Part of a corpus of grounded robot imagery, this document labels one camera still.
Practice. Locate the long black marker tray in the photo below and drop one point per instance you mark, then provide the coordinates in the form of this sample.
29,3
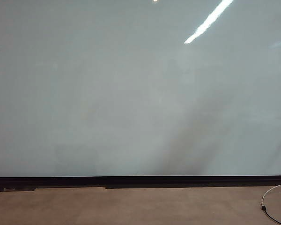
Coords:
154,186

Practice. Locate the short black marker tray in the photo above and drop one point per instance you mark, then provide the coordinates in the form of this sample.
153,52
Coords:
21,188

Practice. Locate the glass whiteboard with black frame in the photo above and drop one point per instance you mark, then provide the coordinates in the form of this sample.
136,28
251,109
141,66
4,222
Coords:
84,93

